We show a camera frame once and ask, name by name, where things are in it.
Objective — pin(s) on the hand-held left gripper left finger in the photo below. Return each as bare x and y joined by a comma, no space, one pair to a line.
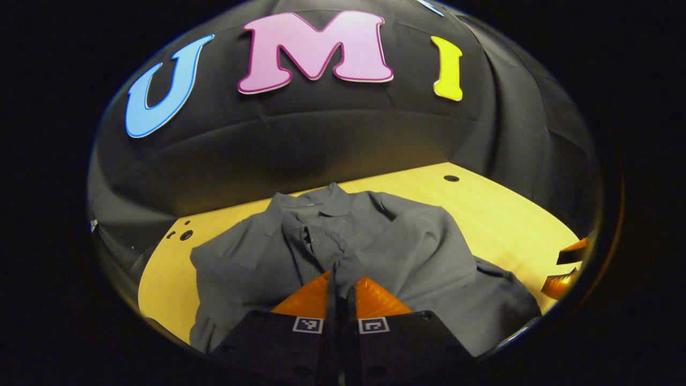
329,348

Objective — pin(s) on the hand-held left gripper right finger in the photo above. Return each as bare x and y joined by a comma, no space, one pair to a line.
351,348

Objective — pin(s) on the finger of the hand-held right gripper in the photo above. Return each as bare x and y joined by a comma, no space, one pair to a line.
560,284
573,252

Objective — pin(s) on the black backdrop cloth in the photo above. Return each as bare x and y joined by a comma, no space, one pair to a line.
321,134

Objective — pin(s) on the grey collared button shirt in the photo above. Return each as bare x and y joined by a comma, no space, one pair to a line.
407,241

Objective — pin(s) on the small white clip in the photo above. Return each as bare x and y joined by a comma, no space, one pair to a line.
94,224

